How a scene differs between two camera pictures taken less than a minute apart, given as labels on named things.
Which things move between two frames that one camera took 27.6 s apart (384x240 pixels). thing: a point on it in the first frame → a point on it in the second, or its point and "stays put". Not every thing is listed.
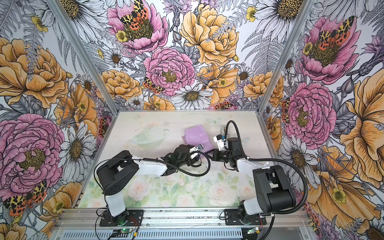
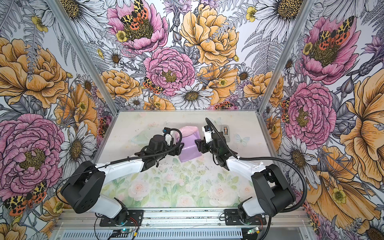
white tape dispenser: (223, 129) stays put
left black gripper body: (187, 161) → (168, 150)
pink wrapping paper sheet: (195, 135) stays put
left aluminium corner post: (85, 53) stays put
